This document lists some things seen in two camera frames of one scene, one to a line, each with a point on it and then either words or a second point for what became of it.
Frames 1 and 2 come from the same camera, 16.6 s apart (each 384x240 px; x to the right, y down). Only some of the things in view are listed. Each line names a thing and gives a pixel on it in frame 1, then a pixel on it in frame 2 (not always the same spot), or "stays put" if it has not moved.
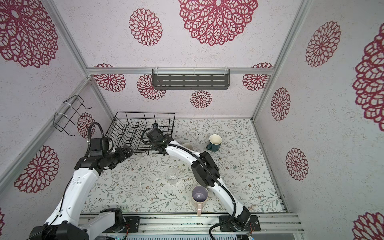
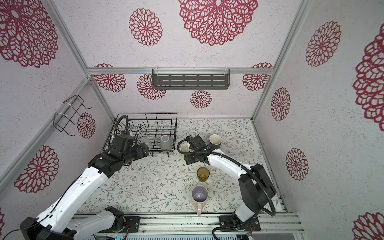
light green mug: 188,146 stays put
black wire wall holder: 60,120 stays put
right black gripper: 154,145 -> 188,159
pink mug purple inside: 200,194 stays put
